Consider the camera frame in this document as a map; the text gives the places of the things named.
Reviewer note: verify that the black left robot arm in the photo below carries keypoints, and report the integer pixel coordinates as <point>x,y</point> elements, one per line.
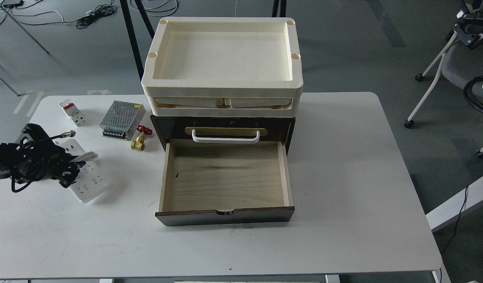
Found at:
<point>8,156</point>

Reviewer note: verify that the cream plastic stacked tray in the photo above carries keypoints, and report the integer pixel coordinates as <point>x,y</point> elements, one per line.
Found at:
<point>224,67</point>

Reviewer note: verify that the open wooden drawer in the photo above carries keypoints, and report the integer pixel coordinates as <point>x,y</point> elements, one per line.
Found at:
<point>225,184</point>

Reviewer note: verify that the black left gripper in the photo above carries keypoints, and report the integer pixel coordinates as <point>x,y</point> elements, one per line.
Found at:
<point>39,158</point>

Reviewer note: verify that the white frame office chair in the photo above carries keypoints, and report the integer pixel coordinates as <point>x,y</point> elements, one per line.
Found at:
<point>458,64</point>

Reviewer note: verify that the white power strip with cable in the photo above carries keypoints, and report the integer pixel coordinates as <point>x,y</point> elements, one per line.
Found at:
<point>90,182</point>

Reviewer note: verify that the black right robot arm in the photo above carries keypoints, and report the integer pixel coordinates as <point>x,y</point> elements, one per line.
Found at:
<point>470,40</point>

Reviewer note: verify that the metal mesh power supply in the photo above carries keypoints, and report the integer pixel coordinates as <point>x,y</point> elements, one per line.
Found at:
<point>121,120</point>

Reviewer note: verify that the white circuit breaker red switch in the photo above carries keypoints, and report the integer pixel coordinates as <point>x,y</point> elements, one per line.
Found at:
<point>73,112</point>

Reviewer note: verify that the brass valve red handle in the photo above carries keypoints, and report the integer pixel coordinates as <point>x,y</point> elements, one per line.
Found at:
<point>139,144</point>

